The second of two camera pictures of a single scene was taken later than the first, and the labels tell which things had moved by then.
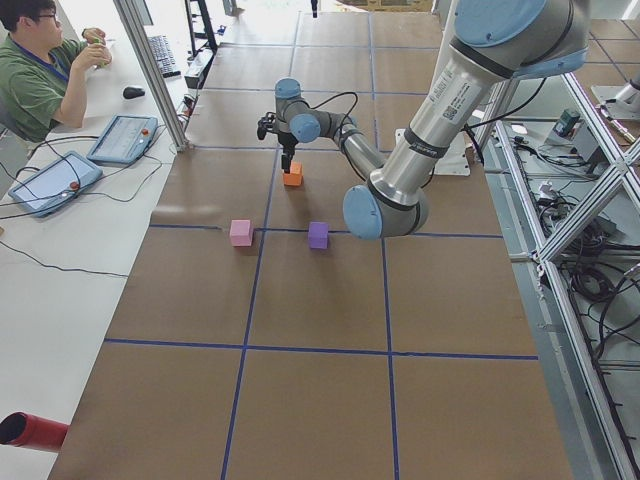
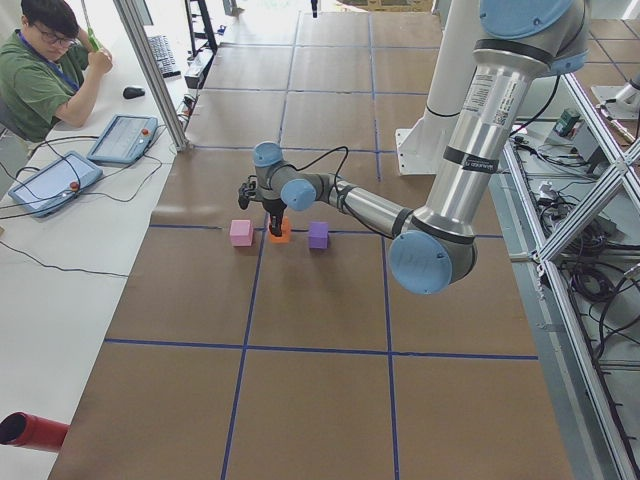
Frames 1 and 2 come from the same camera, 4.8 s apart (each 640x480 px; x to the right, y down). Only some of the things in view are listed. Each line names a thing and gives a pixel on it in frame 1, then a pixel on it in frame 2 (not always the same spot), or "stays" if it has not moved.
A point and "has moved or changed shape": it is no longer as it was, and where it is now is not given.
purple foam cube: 318,233 stays
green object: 102,64 -> 93,40
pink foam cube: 241,232 stays
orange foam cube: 295,175 has moved or changed shape
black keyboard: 164,56 stays
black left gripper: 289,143 -> 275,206
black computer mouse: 131,92 stays
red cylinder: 26,430 stays
